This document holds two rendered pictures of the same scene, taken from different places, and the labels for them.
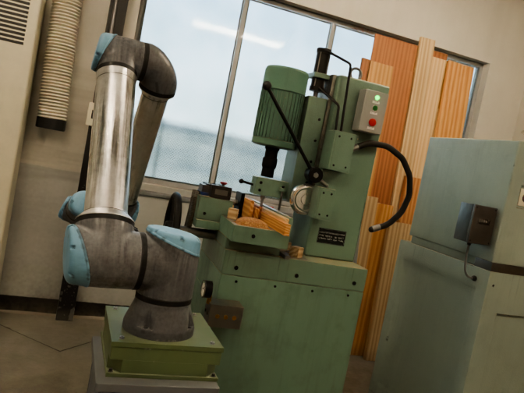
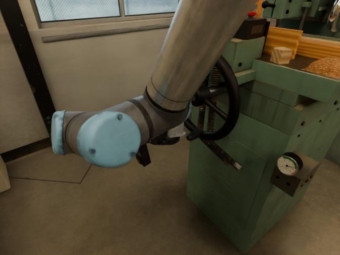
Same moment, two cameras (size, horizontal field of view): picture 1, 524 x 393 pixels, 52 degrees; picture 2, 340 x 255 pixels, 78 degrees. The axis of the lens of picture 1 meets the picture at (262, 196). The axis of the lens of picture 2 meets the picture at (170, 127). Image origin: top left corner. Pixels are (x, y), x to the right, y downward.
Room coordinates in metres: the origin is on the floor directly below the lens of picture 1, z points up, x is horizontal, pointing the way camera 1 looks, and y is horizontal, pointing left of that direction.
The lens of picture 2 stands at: (1.56, 0.60, 1.08)
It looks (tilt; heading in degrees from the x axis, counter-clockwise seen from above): 33 degrees down; 341
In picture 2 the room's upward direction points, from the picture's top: straight up
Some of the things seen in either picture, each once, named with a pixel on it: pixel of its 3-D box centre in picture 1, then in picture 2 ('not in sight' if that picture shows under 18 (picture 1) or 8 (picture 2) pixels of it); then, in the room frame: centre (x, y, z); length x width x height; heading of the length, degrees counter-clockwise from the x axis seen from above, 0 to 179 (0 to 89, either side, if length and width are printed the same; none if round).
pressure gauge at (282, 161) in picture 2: (207, 292); (289, 165); (1.86, 0.12, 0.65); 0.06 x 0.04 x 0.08; 17
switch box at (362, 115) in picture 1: (369, 111); not in sight; (2.13, -0.35, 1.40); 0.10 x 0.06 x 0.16; 107
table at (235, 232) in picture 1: (229, 221); (244, 60); (2.17, 0.11, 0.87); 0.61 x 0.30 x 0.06; 17
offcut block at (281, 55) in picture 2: (232, 213); (281, 55); (2.03, 0.09, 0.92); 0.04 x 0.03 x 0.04; 175
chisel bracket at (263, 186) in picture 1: (269, 189); (286, 7); (2.18, -0.02, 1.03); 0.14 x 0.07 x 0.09; 107
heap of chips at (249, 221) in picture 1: (252, 221); (331, 64); (1.94, 0.02, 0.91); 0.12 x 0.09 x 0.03; 107
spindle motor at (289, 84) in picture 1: (280, 108); not in sight; (2.17, 0.00, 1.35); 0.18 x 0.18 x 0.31
